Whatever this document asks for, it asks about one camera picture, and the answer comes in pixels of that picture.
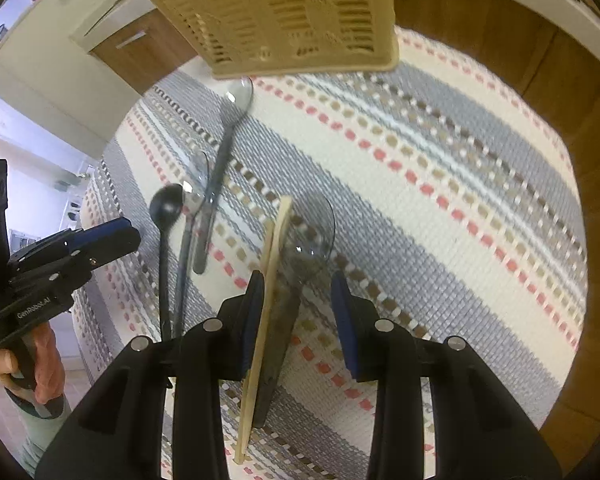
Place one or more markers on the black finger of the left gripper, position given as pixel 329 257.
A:
pixel 109 249

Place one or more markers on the person's left forearm sleeve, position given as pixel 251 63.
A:
pixel 39 433

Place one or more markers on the wooden chopstick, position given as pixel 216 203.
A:
pixel 274 240

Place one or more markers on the beige plastic utensil basket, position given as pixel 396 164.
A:
pixel 278 37

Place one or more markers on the black ladle spoon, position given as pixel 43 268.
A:
pixel 165 209

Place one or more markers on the person's left hand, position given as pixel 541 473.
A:
pixel 49 373

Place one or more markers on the striped woven table mat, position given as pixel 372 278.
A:
pixel 151 148

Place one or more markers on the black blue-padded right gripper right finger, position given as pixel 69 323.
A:
pixel 480 430

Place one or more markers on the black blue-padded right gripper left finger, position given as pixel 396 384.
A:
pixel 115 431

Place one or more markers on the clear grey spoon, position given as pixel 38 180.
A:
pixel 306 249
pixel 234 106
pixel 194 186

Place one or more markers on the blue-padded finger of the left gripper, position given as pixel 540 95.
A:
pixel 80 238

